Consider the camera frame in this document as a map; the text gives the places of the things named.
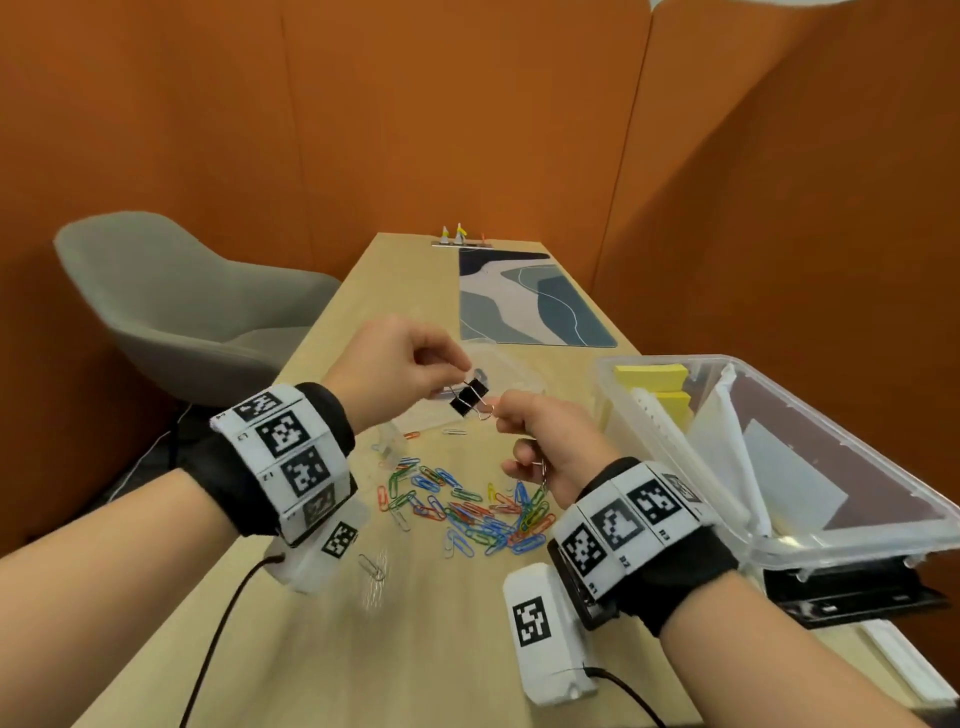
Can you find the person's left hand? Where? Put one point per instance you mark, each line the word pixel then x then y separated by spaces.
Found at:
pixel 390 360

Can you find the person's right hand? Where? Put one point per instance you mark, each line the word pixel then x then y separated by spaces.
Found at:
pixel 562 450

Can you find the small clear plastic case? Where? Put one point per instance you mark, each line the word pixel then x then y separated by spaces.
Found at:
pixel 388 444

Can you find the stack of white perforated papers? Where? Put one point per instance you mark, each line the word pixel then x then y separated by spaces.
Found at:
pixel 660 427

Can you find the yellow sticky note pad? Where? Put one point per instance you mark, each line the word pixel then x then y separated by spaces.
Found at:
pixel 652 375
pixel 675 409

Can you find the pile of coloured paper clips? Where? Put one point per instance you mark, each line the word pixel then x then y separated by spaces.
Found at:
pixel 465 517

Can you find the clear plastic storage bin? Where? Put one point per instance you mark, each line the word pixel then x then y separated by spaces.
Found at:
pixel 840 540

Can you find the person's right forearm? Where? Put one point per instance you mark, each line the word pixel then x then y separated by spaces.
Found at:
pixel 765 667

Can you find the person's left forearm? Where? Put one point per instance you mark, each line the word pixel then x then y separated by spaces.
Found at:
pixel 97 600

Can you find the patterned desk mat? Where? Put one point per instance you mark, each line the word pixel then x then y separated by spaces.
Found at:
pixel 525 300

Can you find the clear plastic lid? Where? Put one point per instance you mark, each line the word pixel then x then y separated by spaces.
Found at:
pixel 517 375

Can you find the black wristband with marker tags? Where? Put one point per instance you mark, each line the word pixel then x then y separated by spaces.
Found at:
pixel 690 570
pixel 225 480

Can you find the grey armchair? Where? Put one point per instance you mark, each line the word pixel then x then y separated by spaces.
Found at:
pixel 172 300

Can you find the white card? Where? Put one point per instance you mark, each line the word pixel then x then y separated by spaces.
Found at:
pixel 795 480

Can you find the white flat strip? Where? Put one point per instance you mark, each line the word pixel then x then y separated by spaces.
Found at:
pixel 904 660

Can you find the white wrist camera unit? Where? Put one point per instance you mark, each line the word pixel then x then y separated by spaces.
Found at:
pixel 547 660
pixel 307 570

